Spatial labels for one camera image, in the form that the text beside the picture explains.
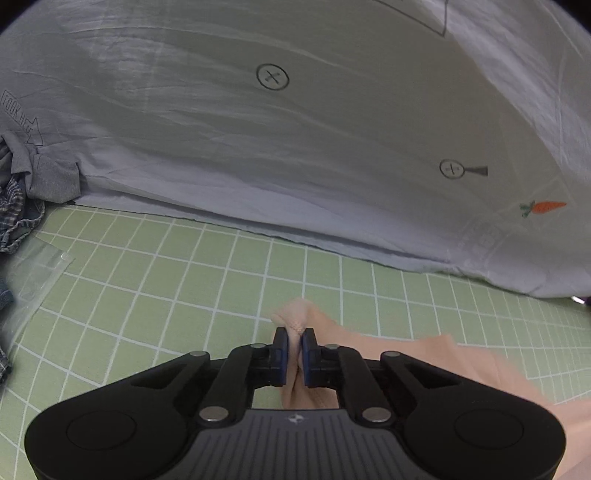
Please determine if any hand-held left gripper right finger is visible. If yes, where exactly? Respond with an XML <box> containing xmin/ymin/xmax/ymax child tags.
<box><xmin>301</xmin><ymin>327</ymin><xmax>462</xmax><ymax>423</ymax></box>

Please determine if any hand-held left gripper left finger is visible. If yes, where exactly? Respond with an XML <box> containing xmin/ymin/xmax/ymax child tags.
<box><xmin>130</xmin><ymin>327</ymin><xmax>291</xmax><ymax>423</ymax></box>

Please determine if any beige garment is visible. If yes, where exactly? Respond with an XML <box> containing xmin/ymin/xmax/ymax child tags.
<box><xmin>270</xmin><ymin>298</ymin><xmax>591</xmax><ymax>480</ymax></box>

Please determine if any green grid mat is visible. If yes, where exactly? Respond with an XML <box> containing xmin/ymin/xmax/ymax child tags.
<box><xmin>0</xmin><ymin>203</ymin><xmax>591</xmax><ymax>480</ymax></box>

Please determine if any carrot printed grey sheet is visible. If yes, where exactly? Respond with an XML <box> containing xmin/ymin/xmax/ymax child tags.
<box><xmin>0</xmin><ymin>0</ymin><xmax>591</xmax><ymax>298</ymax></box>

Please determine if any clear plastic sheet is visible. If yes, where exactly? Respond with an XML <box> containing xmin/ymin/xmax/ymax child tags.
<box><xmin>0</xmin><ymin>231</ymin><xmax>75</xmax><ymax>352</ymax></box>

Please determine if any blue denim garment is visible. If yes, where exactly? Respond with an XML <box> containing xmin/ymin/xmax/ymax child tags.
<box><xmin>18</xmin><ymin>198</ymin><xmax>45</xmax><ymax>234</ymax></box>

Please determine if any crumpled grey garment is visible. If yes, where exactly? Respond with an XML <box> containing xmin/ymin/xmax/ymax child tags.
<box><xmin>0</xmin><ymin>130</ymin><xmax>81</xmax><ymax>204</ymax></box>

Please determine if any blue plaid garment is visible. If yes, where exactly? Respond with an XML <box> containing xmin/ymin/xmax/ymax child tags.
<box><xmin>0</xmin><ymin>178</ymin><xmax>28</xmax><ymax>384</ymax></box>

